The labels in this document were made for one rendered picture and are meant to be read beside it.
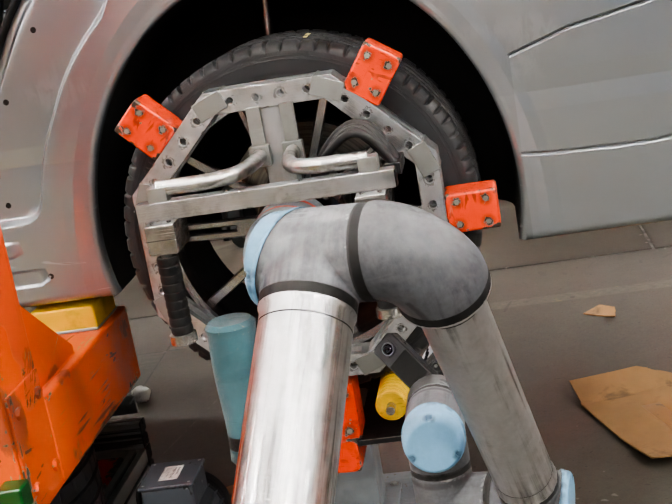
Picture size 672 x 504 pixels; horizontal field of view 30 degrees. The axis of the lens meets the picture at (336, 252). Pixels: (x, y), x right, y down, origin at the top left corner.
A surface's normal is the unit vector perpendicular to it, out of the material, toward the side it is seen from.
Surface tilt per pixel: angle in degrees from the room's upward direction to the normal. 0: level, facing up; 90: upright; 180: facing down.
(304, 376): 53
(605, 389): 12
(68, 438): 90
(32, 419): 90
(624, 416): 1
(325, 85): 90
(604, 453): 0
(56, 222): 90
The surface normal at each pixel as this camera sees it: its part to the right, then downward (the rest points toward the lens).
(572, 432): -0.17, -0.95
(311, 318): 0.18, -0.43
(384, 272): -0.09, 0.42
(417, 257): 0.18, 0.00
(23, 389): 0.98, -0.14
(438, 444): -0.12, 0.18
